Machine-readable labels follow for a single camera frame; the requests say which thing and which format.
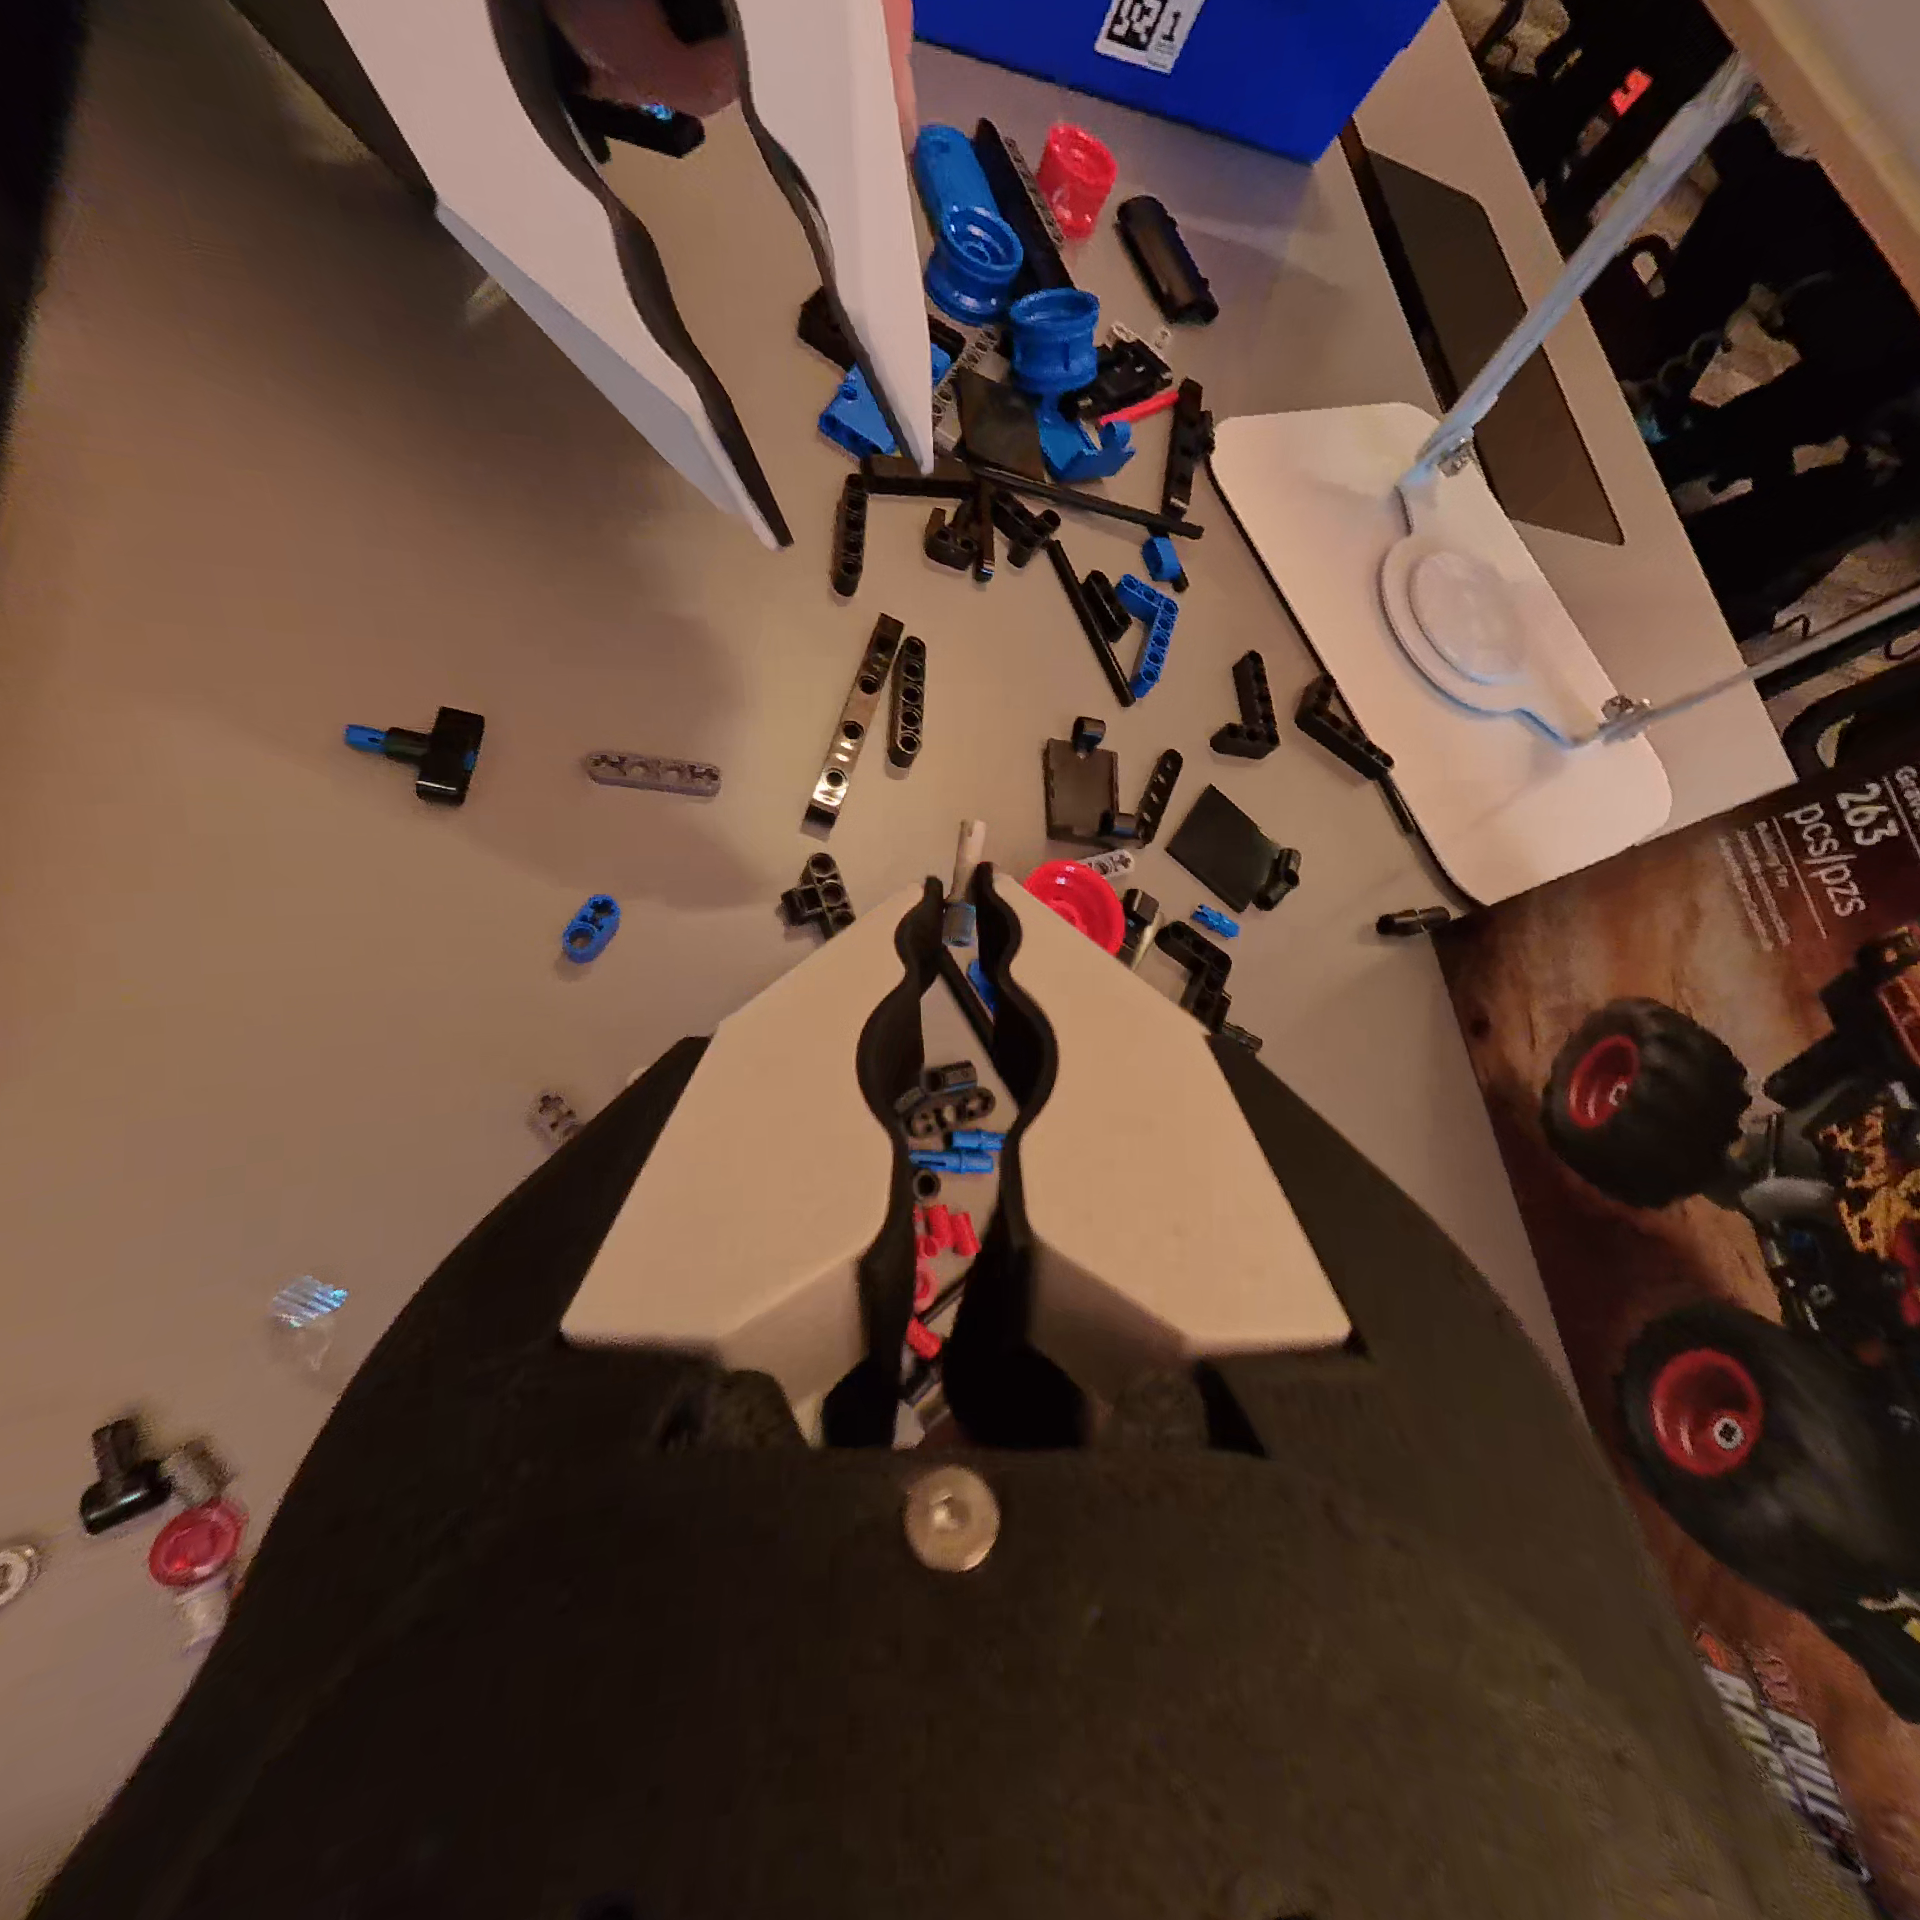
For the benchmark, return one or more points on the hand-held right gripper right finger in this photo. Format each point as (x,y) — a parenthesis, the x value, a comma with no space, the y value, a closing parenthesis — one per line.
(1184,1201)

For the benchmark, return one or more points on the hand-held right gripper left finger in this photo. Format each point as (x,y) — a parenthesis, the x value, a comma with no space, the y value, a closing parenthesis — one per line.
(721,1201)

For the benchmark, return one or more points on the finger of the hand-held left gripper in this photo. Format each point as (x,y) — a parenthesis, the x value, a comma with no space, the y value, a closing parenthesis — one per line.
(856,181)
(509,181)

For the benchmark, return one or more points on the grey black long pin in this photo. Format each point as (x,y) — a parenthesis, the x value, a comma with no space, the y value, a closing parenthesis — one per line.
(967,848)

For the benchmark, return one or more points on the black connector with blue pin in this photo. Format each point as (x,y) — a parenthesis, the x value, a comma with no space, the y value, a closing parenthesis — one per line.
(441,756)

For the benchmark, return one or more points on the black elbow connector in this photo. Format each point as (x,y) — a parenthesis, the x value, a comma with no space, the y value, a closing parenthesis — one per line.
(1236,1036)

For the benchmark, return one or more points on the grey desk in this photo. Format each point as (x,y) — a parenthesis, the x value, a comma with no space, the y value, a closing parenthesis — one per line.
(375,524)

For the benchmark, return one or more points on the person's left hand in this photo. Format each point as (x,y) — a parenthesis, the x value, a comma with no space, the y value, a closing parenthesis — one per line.
(644,52)

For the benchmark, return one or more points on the blue curved panel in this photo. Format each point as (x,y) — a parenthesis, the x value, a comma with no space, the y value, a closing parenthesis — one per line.
(944,165)

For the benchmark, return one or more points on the blue wheel rim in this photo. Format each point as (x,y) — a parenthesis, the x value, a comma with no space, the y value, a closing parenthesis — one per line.
(1055,341)
(972,264)

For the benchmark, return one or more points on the long black holed beam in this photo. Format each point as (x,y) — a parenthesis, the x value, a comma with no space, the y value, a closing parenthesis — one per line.
(852,722)
(1026,201)

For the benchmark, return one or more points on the grey thin beam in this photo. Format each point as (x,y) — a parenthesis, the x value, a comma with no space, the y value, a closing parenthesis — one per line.
(555,1118)
(652,773)

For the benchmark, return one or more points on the grey long holed beam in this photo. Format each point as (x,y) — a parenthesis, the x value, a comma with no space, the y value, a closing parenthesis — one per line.
(961,376)

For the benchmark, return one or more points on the red translucent rim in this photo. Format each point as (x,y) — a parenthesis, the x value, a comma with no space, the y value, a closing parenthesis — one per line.
(1076,166)

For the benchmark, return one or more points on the black angled beam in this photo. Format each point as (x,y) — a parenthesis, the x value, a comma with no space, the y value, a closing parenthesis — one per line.
(1194,968)
(1252,714)
(1341,726)

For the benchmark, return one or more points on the blue flat panel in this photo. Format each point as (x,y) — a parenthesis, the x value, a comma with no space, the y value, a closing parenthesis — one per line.
(858,416)

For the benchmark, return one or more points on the pile of small pins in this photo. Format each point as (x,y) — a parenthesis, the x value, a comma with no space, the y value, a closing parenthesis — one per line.
(944,1108)

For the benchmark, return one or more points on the blue short connector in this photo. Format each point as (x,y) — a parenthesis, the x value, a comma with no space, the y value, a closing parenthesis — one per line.
(589,930)
(1163,560)

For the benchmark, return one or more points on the black flat plate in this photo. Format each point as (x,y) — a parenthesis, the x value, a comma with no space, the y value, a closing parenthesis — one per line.
(915,476)

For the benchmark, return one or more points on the black tee connector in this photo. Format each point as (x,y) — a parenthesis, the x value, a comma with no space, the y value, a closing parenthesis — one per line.
(818,896)

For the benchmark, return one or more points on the red wheel rim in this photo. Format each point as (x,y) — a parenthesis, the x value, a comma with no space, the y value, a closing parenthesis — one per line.
(1072,900)

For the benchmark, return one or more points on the black curved panel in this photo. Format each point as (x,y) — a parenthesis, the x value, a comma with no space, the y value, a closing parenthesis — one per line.
(1165,253)

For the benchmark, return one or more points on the blue fender piece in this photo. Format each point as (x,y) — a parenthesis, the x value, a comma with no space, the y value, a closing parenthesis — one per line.
(1083,441)

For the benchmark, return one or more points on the black five-hole beam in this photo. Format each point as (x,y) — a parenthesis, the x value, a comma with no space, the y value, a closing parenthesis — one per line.
(851,536)

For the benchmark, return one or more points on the red axle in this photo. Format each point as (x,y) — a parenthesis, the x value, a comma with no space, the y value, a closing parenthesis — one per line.
(1131,406)

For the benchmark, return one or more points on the black bent connector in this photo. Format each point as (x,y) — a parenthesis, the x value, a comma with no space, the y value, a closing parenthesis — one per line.
(953,542)

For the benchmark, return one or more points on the black three-hole connector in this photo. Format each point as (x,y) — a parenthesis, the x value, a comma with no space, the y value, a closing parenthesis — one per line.
(1026,524)

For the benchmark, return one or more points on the short black holed beam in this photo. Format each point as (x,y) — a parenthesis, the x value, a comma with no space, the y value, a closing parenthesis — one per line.
(1106,604)
(1156,796)

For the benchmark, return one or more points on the clear small piece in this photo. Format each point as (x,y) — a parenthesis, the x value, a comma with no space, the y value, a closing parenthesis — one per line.
(307,1317)

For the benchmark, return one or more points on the blue storage bin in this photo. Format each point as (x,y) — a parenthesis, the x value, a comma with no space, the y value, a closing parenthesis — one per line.
(1276,76)

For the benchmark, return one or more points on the medium black axle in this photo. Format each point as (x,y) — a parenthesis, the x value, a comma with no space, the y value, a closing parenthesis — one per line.
(1089,621)

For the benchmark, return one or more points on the blue angled beam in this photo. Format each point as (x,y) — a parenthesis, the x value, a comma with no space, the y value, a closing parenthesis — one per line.
(1153,638)

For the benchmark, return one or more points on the toy truck set box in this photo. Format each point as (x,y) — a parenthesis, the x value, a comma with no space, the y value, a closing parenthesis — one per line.
(1650,1499)

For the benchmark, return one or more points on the white book stand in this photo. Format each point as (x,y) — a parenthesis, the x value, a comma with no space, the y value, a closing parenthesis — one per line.
(1305,524)

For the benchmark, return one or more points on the red round disc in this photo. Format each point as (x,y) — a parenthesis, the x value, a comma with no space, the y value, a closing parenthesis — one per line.
(194,1541)

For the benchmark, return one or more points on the black grey small connector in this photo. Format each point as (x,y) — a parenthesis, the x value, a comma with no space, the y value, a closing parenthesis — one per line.
(120,1483)

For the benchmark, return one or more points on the white small connector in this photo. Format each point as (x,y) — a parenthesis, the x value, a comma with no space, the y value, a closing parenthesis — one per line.
(201,1617)

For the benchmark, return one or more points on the grey bush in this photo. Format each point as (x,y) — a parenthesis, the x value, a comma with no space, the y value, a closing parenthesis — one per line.
(19,1573)

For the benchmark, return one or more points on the black open frame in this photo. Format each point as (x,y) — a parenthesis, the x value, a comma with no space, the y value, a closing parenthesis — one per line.
(821,328)

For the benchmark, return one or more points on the black rectangular frame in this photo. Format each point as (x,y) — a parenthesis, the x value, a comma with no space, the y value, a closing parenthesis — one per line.
(1137,363)

